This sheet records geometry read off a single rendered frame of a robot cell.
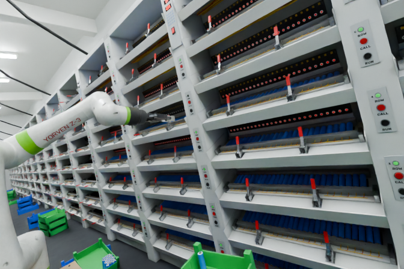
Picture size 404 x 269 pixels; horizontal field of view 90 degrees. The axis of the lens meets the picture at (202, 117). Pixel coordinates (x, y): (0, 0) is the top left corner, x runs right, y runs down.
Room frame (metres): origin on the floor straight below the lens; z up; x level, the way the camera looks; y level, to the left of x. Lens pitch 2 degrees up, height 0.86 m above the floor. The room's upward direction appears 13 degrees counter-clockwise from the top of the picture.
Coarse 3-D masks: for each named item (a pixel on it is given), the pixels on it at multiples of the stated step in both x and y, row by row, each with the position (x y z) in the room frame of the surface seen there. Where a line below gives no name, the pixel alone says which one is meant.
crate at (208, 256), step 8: (200, 248) 0.69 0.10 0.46; (192, 256) 0.67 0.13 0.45; (208, 256) 0.68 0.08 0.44; (216, 256) 0.66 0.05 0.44; (224, 256) 0.64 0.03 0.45; (232, 256) 0.63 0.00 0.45; (240, 256) 0.62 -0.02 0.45; (248, 256) 0.58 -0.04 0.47; (184, 264) 0.64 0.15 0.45; (192, 264) 0.66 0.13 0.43; (208, 264) 0.68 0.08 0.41; (216, 264) 0.66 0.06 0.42; (224, 264) 0.65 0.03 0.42; (232, 264) 0.63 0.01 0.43; (240, 264) 0.62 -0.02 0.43; (248, 264) 0.58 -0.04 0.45
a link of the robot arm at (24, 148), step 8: (16, 136) 0.85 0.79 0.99; (24, 136) 0.85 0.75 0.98; (16, 144) 0.84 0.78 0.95; (24, 144) 0.85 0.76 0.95; (32, 144) 0.86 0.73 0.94; (16, 152) 0.84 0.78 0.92; (24, 152) 0.85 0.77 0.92; (32, 152) 0.88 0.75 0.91; (16, 160) 0.84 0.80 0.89; (24, 160) 0.88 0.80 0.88; (8, 168) 0.85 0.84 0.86
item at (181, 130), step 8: (184, 112) 1.29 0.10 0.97; (136, 128) 1.49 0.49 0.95; (144, 128) 1.54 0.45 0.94; (176, 128) 1.12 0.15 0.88; (184, 128) 1.07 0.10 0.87; (136, 136) 1.47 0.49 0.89; (144, 136) 1.33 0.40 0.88; (152, 136) 1.27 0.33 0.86; (160, 136) 1.22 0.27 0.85; (168, 136) 1.18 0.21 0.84; (176, 136) 1.14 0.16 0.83; (136, 144) 1.42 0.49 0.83
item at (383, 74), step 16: (336, 0) 0.58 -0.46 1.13; (368, 0) 0.53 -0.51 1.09; (336, 16) 0.58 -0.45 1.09; (352, 16) 0.56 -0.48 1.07; (368, 16) 0.54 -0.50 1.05; (384, 32) 0.52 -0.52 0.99; (352, 48) 0.57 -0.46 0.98; (384, 48) 0.53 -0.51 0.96; (352, 64) 0.58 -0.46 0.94; (384, 64) 0.53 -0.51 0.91; (352, 80) 0.58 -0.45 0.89; (368, 80) 0.56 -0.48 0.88; (384, 80) 0.54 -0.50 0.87; (368, 96) 0.57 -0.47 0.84; (400, 96) 0.53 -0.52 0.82; (368, 112) 0.57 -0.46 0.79; (400, 112) 0.53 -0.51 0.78; (368, 128) 0.58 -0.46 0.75; (400, 128) 0.54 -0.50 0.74; (384, 144) 0.56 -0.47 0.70; (400, 144) 0.54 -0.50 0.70; (384, 160) 0.57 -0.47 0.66; (384, 176) 0.57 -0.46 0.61; (384, 192) 0.58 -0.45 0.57; (400, 208) 0.56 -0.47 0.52; (400, 224) 0.57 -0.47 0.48; (400, 240) 0.57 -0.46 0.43; (400, 256) 0.58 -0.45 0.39
